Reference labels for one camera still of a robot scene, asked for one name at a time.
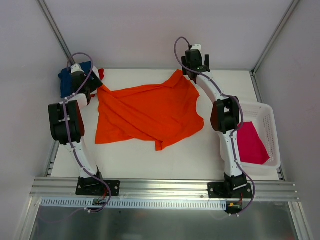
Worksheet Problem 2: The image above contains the orange t shirt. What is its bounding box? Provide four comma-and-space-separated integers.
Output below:
95, 69, 205, 151

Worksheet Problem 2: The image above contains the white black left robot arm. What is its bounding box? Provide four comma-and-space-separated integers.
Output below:
48, 64, 105, 195

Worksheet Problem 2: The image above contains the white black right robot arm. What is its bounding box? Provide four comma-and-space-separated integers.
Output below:
181, 44, 248, 198

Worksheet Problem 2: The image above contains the folded red t shirt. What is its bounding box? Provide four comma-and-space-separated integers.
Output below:
90, 68, 105, 98

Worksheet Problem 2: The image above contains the folded white t shirt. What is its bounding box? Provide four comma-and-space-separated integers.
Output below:
92, 66, 100, 78

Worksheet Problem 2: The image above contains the folded blue t shirt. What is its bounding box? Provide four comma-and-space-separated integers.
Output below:
58, 61, 92, 99

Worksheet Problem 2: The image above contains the white plastic basket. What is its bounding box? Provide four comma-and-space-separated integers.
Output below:
240, 102, 281, 181

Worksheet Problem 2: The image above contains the magenta t shirt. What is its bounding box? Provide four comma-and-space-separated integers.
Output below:
237, 122, 270, 165

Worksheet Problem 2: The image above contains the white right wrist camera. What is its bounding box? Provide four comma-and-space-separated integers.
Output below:
191, 43, 202, 51

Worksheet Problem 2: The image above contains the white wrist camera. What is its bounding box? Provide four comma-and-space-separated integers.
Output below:
70, 63, 84, 75
191, 43, 202, 51

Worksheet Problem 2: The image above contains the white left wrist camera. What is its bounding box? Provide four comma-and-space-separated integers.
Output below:
70, 63, 84, 75

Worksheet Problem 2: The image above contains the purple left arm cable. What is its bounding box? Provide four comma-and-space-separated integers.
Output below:
62, 52, 112, 215

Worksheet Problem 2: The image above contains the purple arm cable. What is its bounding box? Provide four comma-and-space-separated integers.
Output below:
173, 36, 256, 218
62, 52, 112, 215

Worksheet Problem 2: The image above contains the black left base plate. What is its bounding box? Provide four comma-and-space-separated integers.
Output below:
75, 177, 121, 197

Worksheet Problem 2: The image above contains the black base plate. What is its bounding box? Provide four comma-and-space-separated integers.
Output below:
207, 182, 253, 199
75, 177, 121, 197

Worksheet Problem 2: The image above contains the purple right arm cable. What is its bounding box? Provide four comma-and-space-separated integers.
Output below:
173, 36, 256, 218

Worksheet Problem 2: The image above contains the aluminium mounting rail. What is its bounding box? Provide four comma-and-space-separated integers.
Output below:
29, 177, 301, 202

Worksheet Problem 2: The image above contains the white slotted cable duct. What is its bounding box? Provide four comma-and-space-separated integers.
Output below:
40, 197, 227, 211

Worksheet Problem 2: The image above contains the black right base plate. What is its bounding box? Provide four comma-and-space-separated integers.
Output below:
207, 182, 253, 199

